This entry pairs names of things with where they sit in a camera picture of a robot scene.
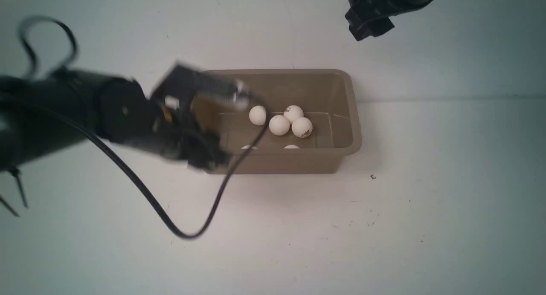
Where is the black left camera cable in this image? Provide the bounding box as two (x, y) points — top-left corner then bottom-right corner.
(0, 16), (271, 240)

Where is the white ball with logo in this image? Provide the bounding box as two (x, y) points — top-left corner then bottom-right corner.
(291, 117), (313, 139)

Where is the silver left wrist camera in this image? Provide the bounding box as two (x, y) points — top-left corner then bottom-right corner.
(151, 63), (251, 110)

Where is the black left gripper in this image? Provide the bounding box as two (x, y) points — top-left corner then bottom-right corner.
(97, 80), (231, 171)

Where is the brown plastic bin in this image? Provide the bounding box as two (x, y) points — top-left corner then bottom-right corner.
(211, 69), (362, 174)

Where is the white ball red STIGA logo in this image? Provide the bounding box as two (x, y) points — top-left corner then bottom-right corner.
(283, 105), (304, 124)

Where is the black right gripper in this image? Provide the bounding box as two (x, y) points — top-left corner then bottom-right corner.
(345, 0), (433, 42)

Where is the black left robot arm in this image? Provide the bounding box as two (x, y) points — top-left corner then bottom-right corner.
(1, 65), (239, 170)

